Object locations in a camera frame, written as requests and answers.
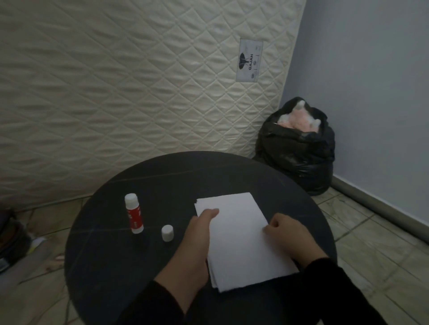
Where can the person's right hand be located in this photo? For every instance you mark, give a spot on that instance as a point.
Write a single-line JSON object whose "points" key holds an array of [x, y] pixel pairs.
{"points": [[295, 239]]}

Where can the person's left hand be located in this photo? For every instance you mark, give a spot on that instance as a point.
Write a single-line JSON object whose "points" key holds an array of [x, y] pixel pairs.
{"points": [[196, 241]]}

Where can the person's left thumb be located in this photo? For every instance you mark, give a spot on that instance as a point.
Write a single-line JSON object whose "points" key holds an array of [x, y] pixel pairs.
{"points": [[208, 215]]}

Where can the person's right fingers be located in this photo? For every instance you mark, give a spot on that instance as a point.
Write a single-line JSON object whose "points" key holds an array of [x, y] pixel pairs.
{"points": [[273, 225]]}

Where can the stack of white paper sheets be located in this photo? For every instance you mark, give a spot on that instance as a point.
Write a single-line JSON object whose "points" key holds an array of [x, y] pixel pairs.
{"points": [[241, 237]]}

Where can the person's left forearm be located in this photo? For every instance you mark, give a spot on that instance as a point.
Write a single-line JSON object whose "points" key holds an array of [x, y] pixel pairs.
{"points": [[167, 298]]}

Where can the person's right forearm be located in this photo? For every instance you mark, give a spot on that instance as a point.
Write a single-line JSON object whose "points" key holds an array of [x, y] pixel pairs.
{"points": [[338, 294]]}

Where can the white glue stick cap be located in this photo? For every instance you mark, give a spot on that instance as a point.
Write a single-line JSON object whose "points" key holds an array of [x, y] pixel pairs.
{"points": [[167, 233]]}

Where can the black plastic garbage bag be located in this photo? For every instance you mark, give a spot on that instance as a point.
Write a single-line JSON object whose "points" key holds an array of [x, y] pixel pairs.
{"points": [[295, 157]]}

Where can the red and white glue stick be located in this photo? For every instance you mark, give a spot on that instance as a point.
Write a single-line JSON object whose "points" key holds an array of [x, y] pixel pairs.
{"points": [[134, 217]]}

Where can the grey baseboard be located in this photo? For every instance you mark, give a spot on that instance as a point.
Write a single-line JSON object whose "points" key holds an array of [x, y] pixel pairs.
{"points": [[378, 209]]}

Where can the pink and white stuffing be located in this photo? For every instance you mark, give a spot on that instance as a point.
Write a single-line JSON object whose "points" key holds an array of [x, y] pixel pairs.
{"points": [[298, 119]]}

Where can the grey mattress label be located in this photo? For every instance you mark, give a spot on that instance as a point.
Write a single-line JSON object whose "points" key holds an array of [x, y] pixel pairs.
{"points": [[249, 60]]}

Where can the white quilted mattress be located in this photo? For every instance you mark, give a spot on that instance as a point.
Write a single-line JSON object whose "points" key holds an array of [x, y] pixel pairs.
{"points": [[100, 93]]}

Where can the dark bag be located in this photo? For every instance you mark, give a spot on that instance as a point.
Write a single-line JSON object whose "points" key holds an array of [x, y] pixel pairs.
{"points": [[13, 241]]}

